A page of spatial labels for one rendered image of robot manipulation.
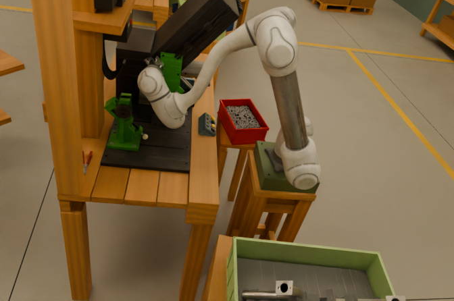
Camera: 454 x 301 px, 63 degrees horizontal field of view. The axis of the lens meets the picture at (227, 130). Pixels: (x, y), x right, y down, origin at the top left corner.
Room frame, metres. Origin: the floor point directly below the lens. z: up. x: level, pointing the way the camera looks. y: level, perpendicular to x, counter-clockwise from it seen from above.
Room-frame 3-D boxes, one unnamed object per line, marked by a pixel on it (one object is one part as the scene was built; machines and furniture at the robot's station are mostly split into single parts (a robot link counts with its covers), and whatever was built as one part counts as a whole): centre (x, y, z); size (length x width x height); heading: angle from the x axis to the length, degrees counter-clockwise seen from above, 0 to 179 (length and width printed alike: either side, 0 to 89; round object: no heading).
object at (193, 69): (1.91, 0.36, 1.11); 0.39 x 0.16 x 0.03; 101
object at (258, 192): (1.51, -0.33, 0.83); 0.32 x 0.32 x 0.04; 12
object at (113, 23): (1.76, 0.70, 1.52); 0.90 x 0.25 x 0.04; 11
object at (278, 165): (1.53, -0.32, 0.96); 0.22 x 0.18 x 0.06; 21
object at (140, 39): (1.89, 0.60, 1.07); 0.30 x 0.18 x 0.34; 11
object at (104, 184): (1.81, 0.44, 0.44); 1.49 x 0.70 x 0.88; 11
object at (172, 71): (1.75, 0.37, 1.17); 0.13 x 0.12 x 0.20; 11
